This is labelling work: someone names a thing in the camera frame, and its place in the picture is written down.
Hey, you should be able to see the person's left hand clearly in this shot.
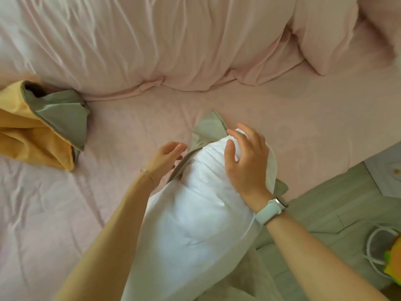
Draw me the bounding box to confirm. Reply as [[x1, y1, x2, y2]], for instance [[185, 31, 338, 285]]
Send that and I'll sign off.
[[145, 141, 188, 189]]

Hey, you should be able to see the person's right hand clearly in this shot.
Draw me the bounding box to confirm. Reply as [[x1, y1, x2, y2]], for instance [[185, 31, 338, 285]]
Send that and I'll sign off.
[[223, 122, 275, 214]]

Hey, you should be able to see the pink bed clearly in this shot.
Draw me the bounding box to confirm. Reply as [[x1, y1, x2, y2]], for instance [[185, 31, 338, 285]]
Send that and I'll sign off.
[[0, 18, 401, 301]]

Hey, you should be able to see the grey and orange pillowcase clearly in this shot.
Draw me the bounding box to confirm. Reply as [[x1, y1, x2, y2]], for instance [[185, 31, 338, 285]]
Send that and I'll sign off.
[[0, 79, 91, 172], [166, 109, 289, 301]]

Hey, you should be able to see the white pillow insert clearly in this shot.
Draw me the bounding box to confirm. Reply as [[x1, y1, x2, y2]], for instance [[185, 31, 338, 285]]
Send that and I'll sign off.
[[120, 128, 278, 301]]

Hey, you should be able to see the person's left forearm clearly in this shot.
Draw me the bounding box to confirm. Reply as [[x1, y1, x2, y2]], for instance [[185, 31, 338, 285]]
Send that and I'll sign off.
[[53, 172, 156, 301]]

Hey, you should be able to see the person's right forearm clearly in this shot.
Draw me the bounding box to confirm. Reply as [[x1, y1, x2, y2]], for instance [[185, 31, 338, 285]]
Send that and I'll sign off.
[[265, 211, 391, 301]]

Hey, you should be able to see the white smartwatch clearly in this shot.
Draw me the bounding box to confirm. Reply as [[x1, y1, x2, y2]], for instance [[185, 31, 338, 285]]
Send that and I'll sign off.
[[255, 196, 289, 225]]

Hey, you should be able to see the pink ruffled duvet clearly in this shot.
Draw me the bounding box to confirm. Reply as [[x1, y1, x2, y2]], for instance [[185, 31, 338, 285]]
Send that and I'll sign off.
[[0, 0, 306, 102]]

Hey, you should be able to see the white nightstand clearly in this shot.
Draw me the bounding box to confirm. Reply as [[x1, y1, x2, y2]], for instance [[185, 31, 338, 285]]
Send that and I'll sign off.
[[363, 140, 401, 199]]

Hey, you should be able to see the white round rim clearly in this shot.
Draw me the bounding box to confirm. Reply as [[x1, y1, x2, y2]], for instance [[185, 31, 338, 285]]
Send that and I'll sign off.
[[363, 224, 401, 279]]

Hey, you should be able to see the pink pillow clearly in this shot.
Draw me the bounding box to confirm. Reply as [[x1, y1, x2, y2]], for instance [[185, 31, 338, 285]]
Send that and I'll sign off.
[[289, 0, 401, 76]]

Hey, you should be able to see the orange and green plush cushion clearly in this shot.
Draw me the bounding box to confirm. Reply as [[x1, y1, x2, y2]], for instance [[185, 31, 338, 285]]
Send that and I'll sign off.
[[383, 235, 401, 286]]

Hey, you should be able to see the thin gold bracelet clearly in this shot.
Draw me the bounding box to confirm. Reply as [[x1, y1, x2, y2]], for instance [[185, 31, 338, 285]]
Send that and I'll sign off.
[[140, 168, 156, 187]]

